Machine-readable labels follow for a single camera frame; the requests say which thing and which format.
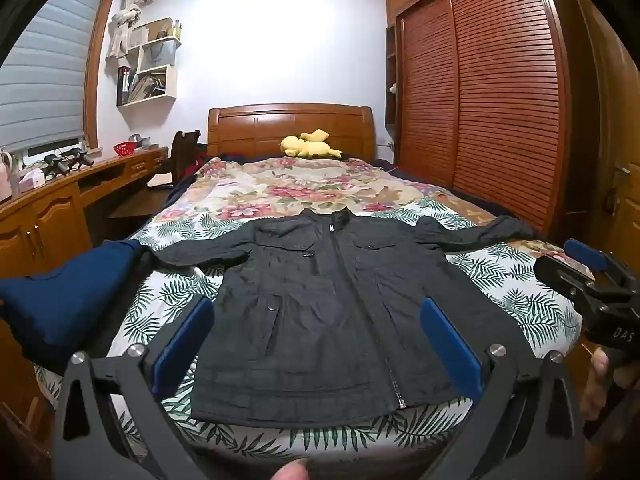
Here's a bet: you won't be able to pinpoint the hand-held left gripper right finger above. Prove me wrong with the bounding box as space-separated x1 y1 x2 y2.
420 297 586 480

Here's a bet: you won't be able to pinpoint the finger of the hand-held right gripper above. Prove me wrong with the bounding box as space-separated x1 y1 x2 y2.
533 255 601 311
564 238 633 291

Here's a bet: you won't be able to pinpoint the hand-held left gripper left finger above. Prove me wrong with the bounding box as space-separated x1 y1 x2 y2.
52 296 216 480

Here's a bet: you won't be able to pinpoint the black jacket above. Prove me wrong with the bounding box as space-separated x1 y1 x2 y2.
142 208 538 431

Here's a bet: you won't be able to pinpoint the navy blue folded clothes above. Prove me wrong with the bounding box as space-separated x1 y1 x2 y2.
0 240 146 361

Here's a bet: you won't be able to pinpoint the person's right hand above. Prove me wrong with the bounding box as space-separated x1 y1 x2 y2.
582 347 613 423

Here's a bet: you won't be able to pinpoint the person's left hand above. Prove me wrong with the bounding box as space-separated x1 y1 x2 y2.
270 459 312 480

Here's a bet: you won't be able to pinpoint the leaf print bed sheet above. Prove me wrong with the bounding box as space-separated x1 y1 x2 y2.
30 200 596 466

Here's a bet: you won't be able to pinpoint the wooden door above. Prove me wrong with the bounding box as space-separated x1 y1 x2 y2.
575 0 640 281

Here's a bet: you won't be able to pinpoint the wooden desk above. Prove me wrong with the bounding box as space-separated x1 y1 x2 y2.
0 146 171 411

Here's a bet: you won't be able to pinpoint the floral blanket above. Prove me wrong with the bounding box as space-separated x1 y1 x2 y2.
127 155 501 241

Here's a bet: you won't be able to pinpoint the dark wooden chair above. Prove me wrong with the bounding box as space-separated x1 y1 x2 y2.
170 130 202 186

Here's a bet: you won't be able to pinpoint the wooden louvred wardrobe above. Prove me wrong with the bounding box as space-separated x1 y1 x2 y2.
385 0 573 238

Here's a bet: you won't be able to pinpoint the pink tissue box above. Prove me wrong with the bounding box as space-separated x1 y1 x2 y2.
19 169 48 192

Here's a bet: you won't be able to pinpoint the yellow plush toy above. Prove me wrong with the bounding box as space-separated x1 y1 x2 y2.
279 129 343 160

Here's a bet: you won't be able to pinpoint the pink kettle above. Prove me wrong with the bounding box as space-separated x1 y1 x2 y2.
0 150 13 203

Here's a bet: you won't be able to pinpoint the wooden bed headboard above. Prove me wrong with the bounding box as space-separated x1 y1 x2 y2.
207 103 376 161

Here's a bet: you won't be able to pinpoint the grey window blind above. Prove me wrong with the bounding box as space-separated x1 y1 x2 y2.
0 0 111 153

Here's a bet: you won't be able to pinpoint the white hanging cloth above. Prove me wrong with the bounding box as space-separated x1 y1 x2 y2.
107 0 151 58

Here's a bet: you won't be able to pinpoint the white wall shelf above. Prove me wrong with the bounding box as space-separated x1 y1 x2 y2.
116 20 182 107

